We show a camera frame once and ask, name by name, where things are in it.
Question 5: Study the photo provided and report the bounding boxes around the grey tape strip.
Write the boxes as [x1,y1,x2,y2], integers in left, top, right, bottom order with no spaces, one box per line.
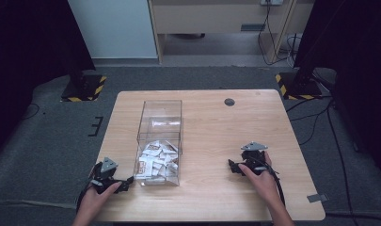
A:
[306,193,330,203]

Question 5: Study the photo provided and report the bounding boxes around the black floor cable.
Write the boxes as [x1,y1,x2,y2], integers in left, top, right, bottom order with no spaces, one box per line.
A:
[285,93,381,226]
[21,103,41,121]

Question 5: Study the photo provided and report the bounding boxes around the right hand-held gripper cable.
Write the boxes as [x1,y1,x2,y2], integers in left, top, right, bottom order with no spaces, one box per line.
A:
[247,155,287,208]

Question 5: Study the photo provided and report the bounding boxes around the black stand base striped edge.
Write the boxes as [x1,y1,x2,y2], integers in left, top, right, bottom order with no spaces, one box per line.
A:
[275,72,324,101]
[60,74,108,103]

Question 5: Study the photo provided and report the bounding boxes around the black curtain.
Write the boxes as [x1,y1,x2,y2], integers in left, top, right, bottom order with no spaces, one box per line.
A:
[293,0,381,180]
[0,0,97,158]

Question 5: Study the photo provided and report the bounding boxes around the person's left hand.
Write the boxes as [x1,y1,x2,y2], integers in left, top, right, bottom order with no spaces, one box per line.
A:
[79,181,123,218]

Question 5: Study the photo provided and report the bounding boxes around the black hanging cable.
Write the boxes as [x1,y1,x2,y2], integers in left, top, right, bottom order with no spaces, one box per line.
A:
[257,0,300,68]

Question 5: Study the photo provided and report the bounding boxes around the pile of white packets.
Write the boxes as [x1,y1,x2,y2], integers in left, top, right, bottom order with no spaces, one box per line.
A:
[135,139,180,185]

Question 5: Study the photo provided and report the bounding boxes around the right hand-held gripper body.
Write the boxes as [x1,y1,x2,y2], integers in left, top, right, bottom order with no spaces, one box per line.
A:
[239,141,276,177]

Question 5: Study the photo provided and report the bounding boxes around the left hand-held gripper cable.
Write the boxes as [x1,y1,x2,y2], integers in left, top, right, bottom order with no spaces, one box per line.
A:
[75,162,103,218]

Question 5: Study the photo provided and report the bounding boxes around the person's right hand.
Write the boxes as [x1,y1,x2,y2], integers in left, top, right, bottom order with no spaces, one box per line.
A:
[237,151,282,206]

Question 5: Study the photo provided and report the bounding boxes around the hand-held gripper cable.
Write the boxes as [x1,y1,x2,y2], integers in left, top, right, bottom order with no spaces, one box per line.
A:
[247,155,287,208]
[75,162,103,218]

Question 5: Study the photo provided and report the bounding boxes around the white panel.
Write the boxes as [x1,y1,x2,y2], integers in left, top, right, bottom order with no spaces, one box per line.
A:
[67,0,158,60]

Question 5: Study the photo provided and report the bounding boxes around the beige wooden cabinet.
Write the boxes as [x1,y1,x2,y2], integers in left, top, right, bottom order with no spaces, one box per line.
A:
[147,0,316,65]

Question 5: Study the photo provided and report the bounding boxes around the clear plastic box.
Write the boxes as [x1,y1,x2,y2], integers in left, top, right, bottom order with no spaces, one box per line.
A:
[133,99,183,187]

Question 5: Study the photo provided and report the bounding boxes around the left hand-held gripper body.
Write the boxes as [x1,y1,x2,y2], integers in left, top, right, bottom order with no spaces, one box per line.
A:
[89,156,123,195]

